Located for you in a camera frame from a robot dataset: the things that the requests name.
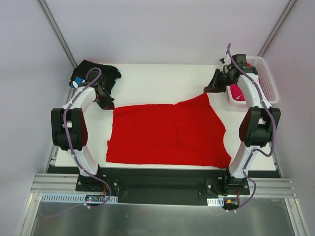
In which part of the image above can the left white cable duct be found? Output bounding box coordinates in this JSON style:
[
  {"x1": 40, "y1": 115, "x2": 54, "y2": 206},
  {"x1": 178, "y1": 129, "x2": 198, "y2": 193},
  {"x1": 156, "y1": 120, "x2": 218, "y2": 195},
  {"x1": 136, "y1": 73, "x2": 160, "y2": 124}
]
[{"x1": 41, "y1": 193, "x2": 118, "y2": 204}]

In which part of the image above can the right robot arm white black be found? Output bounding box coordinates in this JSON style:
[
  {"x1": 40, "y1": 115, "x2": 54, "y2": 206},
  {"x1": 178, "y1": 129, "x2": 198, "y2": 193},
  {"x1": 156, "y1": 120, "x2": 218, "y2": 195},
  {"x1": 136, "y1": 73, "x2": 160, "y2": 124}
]
[{"x1": 204, "y1": 53, "x2": 281, "y2": 196}]

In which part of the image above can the white plastic basket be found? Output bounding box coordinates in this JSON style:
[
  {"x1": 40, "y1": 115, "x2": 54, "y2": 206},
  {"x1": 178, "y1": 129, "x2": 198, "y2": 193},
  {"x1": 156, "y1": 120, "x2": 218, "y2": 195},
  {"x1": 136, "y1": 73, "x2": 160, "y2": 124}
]
[{"x1": 226, "y1": 56, "x2": 279, "y2": 108}]

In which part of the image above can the left aluminium corner post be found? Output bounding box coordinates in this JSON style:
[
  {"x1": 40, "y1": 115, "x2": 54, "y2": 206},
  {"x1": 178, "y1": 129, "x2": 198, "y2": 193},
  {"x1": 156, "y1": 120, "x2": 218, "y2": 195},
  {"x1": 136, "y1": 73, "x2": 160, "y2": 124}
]
[{"x1": 37, "y1": 0, "x2": 78, "y2": 68}]

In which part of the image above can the red t shirt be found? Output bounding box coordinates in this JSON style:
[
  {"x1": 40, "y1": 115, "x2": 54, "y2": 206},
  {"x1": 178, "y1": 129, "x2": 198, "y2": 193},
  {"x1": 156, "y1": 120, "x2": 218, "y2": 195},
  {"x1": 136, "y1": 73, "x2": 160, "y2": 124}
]
[{"x1": 106, "y1": 93, "x2": 232, "y2": 169}]

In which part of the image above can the right aluminium corner post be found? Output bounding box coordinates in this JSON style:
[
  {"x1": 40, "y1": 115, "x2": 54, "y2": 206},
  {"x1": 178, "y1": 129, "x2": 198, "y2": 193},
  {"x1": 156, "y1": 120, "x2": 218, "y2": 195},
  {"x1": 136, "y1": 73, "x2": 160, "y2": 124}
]
[{"x1": 257, "y1": 0, "x2": 299, "y2": 57}]

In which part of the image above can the black flower t shirt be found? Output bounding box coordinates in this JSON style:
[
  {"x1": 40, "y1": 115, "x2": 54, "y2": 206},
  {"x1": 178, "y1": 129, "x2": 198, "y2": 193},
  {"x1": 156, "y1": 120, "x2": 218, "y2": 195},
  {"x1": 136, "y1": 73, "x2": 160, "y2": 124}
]
[{"x1": 69, "y1": 60, "x2": 122, "y2": 94}]

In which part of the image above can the aluminium corner post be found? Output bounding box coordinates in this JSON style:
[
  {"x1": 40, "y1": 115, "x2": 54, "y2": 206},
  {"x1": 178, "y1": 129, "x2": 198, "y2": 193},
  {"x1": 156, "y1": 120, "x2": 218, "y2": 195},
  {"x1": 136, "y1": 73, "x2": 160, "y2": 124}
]
[
  {"x1": 257, "y1": 0, "x2": 299, "y2": 57},
  {"x1": 37, "y1": 0, "x2": 78, "y2": 68}
]

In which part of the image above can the crumpled magenta t shirt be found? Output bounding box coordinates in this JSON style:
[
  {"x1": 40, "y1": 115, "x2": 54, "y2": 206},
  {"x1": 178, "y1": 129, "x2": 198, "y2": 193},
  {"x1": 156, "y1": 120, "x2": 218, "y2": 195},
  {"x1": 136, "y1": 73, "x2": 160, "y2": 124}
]
[{"x1": 230, "y1": 61, "x2": 253, "y2": 102}]

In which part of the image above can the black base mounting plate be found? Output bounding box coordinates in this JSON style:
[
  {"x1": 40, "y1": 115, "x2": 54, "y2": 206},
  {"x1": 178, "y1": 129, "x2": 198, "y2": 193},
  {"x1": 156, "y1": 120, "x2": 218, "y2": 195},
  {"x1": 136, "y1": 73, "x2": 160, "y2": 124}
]
[{"x1": 48, "y1": 166, "x2": 281, "y2": 205}]

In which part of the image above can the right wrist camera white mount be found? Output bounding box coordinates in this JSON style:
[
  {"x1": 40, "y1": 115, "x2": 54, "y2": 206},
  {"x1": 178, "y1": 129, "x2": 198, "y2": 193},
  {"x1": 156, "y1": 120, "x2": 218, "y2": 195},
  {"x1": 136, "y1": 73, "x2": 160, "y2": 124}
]
[{"x1": 220, "y1": 55, "x2": 234, "y2": 74}]

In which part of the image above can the white cable duct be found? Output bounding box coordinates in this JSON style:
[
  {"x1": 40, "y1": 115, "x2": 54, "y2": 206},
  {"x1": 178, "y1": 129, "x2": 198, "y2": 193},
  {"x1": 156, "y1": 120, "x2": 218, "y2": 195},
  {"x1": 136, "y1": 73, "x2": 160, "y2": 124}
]
[
  {"x1": 41, "y1": 193, "x2": 118, "y2": 204},
  {"x1": 207, "y1": 198, "x2": 224, "y2": 207}
]

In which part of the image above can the aluminium front frame rail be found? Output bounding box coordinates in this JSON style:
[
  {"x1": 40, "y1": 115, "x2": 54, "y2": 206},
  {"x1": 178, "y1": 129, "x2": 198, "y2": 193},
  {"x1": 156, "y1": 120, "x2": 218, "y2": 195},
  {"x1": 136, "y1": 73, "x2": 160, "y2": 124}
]
[{"x1": 31, "y1": 174, "x2": 297, "y2": 198}]

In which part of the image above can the right white cable duct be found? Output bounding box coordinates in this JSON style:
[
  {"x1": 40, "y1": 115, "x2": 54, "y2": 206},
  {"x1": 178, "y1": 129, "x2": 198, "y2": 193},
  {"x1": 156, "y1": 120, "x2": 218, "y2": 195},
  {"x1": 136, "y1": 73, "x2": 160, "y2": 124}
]
[{"x1": 207, "y1": 198, "x2": 224, "y2": 207}]

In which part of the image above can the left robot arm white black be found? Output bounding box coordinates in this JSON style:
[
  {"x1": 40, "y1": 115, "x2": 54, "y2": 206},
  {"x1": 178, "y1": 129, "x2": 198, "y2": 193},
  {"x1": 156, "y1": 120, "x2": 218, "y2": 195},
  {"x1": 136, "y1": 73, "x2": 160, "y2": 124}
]
[{"x1": 51, "y1": 67, "x2": 114, "y2": 191}]

